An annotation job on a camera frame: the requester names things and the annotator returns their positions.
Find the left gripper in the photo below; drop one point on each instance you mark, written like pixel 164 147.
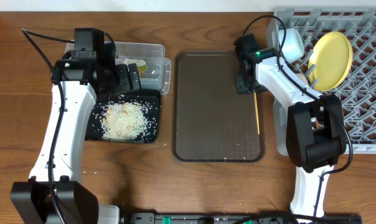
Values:
pixel 123 78

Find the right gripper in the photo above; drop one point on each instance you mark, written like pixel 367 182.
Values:
pixel 245 83

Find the wooden chopstick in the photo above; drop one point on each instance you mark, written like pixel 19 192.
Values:
pixel 257 113

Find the green snack wrapper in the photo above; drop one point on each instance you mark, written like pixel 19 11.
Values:
pixel 142 67

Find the rice and food scraps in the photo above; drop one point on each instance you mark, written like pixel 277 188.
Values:
pixel 124 119

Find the white round bowl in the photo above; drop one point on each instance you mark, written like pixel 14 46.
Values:
pixel 301 77

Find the light blue bowl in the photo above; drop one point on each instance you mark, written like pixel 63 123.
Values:
pixel 293 48

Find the yellow round plate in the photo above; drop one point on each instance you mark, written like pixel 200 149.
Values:
pixel 330 61

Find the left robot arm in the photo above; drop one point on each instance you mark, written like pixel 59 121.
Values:
pixel 54 192

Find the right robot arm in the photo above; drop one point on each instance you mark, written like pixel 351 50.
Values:
pixel 308 126

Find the black waste tray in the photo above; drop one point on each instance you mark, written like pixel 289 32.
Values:
pixel 129 124

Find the grey plastic dishwasher rack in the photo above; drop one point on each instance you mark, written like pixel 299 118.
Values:
pixel 358 91

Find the dark brown serving tray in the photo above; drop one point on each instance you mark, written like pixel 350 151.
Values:
pixel 212 122

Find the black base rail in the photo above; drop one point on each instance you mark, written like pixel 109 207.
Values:
pixel 265 218

